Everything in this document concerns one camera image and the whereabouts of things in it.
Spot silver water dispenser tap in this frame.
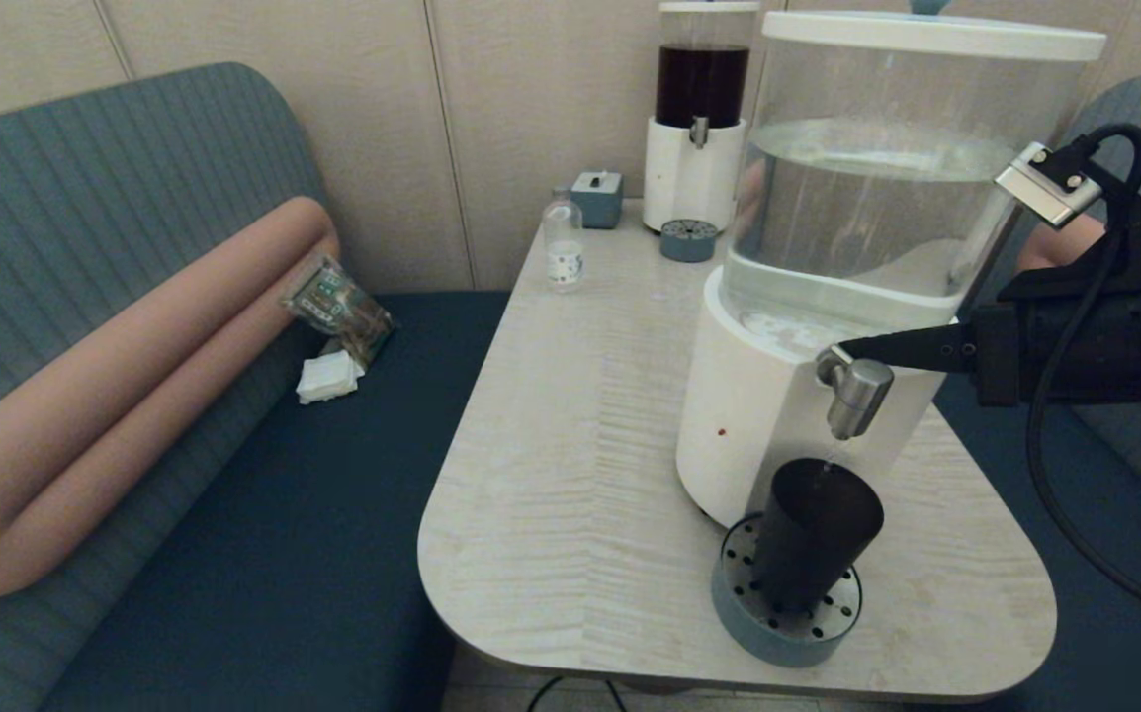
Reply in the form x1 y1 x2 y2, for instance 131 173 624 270
816 344 896 441

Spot black plastic cup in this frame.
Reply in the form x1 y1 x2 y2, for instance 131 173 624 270
750 457 886 614

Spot empty teal bench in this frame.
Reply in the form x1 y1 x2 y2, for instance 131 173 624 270
931 74 1141 712

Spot large white water dispenser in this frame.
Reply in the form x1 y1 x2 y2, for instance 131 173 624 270
674 10 1108 530

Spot small blue drip tray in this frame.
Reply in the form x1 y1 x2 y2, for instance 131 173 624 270
660 218 720 263

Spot small dark tea dispenser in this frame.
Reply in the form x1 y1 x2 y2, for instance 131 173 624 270
643 2 762 234

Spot large blue drip tray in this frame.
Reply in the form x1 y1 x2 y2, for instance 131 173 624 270
711 512 864 668

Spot small blue tissue box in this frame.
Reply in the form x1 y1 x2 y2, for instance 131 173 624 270
570 170 625 229

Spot small clear bottle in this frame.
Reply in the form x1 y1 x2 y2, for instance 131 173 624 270
543 187 585 293

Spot clear snack packet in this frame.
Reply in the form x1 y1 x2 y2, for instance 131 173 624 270
282 255 395 369

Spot white folded napkins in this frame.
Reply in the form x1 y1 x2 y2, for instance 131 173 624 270
297 349 367 404

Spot teal bench with snack packet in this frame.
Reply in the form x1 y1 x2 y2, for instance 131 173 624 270
0 61 514 712

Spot long pink bolster cushion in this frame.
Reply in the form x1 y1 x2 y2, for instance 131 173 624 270
0 195 342 598

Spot black right camera cable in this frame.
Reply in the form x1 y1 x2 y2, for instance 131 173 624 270
1025 123 1141 630

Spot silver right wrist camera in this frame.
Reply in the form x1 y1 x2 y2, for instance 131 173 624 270
994 141 1105 230

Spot black floor cable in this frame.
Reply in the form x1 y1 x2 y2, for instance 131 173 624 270
528 675 628 712

